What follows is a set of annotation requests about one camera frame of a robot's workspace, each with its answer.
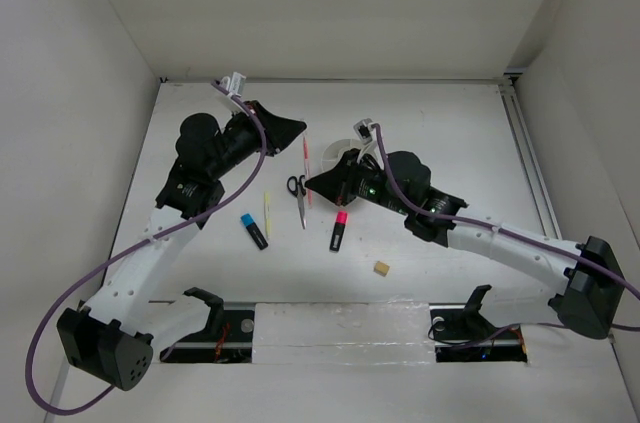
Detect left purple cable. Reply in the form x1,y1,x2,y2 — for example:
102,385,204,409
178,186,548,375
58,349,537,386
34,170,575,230
24,80,274,417

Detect black handled scissors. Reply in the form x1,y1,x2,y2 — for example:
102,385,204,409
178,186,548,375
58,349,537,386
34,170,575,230
286,175,306,229

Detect thin red highlighter pen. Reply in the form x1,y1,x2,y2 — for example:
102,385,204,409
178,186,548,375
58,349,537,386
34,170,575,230
303,132,313,208

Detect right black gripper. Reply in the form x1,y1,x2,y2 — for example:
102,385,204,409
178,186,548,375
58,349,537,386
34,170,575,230
306,148,412,216

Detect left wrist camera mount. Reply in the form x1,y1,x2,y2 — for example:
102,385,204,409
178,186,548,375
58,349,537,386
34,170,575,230
220,72,246,98

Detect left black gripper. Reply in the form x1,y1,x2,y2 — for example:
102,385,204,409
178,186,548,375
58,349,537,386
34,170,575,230
208,100,306,180

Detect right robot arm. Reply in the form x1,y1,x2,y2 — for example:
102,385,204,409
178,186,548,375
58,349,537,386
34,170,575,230
305,150,624,340

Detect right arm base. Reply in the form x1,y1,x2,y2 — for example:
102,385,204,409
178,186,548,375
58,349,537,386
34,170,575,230
427,285,528,363

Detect white round divided organizer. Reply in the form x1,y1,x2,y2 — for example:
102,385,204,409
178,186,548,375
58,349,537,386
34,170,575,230
320,139,378,173

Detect pink capped black highlighter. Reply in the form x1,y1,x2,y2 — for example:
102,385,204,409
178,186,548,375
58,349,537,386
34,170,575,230
329,211,348,252

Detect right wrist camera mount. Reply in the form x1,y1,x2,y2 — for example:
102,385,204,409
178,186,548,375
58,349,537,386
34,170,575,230
353,118,376,146

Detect tan eraser block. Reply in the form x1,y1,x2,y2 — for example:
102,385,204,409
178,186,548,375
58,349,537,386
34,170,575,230
373,261,390,277

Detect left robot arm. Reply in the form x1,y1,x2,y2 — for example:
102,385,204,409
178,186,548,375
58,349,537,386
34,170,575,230
56,101,307,391

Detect blue capped black highlighter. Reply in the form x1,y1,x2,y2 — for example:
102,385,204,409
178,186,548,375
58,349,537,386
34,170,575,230
241,213,268,251

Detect thin yellow highlighter pen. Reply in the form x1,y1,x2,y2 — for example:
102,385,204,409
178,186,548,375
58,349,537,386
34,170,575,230
263,192,272,240

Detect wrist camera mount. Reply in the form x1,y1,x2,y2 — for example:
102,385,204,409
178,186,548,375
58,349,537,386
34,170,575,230
220,72,246,98
353,118,376,146

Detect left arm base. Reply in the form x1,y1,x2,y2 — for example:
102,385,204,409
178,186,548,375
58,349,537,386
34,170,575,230
159,287,256,364

